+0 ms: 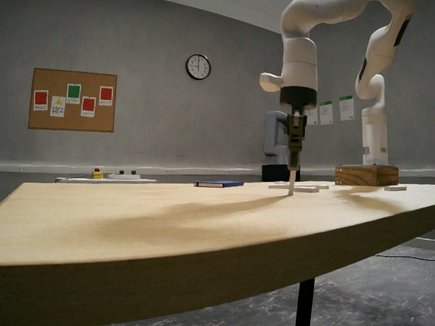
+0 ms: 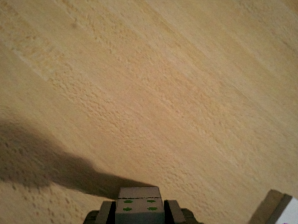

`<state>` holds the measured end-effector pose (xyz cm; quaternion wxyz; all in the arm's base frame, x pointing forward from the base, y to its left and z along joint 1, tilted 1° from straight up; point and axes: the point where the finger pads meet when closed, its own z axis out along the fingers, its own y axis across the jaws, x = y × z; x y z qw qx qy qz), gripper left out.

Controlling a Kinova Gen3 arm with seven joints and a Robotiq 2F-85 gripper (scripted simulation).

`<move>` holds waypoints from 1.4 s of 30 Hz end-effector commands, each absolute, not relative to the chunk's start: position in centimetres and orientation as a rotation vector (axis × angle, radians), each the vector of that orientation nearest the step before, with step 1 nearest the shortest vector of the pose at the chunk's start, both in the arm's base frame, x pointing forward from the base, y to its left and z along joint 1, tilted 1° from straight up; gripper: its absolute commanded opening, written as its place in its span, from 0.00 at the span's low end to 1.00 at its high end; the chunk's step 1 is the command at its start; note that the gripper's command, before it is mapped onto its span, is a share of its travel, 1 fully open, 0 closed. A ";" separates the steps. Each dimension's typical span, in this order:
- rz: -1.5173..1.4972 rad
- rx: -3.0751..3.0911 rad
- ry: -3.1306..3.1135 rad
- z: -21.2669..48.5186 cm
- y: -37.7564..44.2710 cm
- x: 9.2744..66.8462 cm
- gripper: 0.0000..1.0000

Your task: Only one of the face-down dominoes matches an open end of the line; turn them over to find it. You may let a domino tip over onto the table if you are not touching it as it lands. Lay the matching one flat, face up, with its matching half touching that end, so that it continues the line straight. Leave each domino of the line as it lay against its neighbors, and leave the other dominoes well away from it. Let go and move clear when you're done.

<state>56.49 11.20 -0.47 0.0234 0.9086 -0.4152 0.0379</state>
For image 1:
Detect dark blue rectangular pad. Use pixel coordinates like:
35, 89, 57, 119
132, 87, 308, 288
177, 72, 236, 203
194, 181, 244, 188

